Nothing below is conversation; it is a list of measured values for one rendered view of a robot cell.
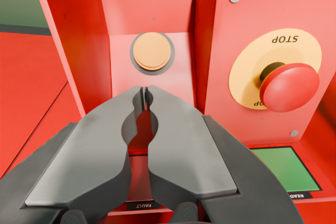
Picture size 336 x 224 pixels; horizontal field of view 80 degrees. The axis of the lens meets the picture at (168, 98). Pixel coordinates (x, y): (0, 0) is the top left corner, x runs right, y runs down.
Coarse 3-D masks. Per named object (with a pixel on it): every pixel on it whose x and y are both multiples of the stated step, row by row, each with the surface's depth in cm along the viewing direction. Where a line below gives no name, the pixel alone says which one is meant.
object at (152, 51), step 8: (152, 32) 20; (136, 40) 20; (144, 40) 20; (152, 40) 20; (160, 40) 20; (136, 48) 20; (144, 48) 20; (152, 48) 20; (160, 48) 20; (168, 48) 20; (136, 56) 20; (144, 56) 20; (152, 56) 20; (160, 56) 20; (168, 56) 20; (144, 64) 20; (152, 64) 20; (160, 64) 20
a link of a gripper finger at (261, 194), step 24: (216, 144) 8; (240, 144) 8; (240, 168) 7; (264, 168) 7; (240, 192) 6; (264, 192) 6; (216, 216) 5; (240, 216) 5; (264, 216) 5; (288, 216) 5
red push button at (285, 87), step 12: (264, 72) 16; (276, 72) 13; (288, 72) 13; (300, 72) 13; (312, 72) 13; (264, 84) 14; (276, 84) 13; (288, 84) 13; (300, 84) 13; (312, 84) 14; (264, 96) 14; (276, 96) 14; (288, 96) 14; (300, 96) 14; (312, 96) 14; (276, 108) 15; (288, 108) 15
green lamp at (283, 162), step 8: (256, 152) 20; (264, 152) 20; (272, 152) 20; (280, 152) 20; (288, 152) 20; (264, 160) 19; (272, 160) 19; (280, 160) 19; (288, 160) 19; (296, 160) 19; (272, 168) 18; (280, 168) 18; (288, 168) 18; (296, 168) 18; (304, 168) 18; (280, 176) 18; (288, 176) 18; (296, 176) 18; (304, 176) 18; (288, 184) 17; (296, 184) 17; (304, 184) 17; (312, 184) 17
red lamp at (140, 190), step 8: (136, 160) 20; (144, 160) 20; (136, 168) 19; (144, 168) 19; (136, 176) 18; (144, 176) 18; (136, 184) 18; (144, 184) 18; (136, 192) 17; (144, 192) 17; (128, 200) 16; (136, 200) 16; (144, 200) 16
